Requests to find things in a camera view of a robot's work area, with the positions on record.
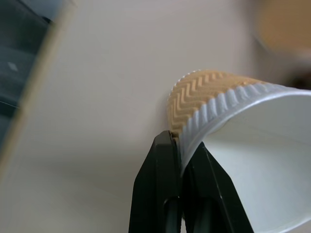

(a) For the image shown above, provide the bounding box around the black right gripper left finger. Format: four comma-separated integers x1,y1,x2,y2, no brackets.
129,130,182,233

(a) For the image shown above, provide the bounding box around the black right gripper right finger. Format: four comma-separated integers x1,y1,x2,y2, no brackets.
181,142,254,233

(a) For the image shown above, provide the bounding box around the ribbed brown paper cup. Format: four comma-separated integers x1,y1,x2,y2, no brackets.
252,0,311,61
166,69,311,233

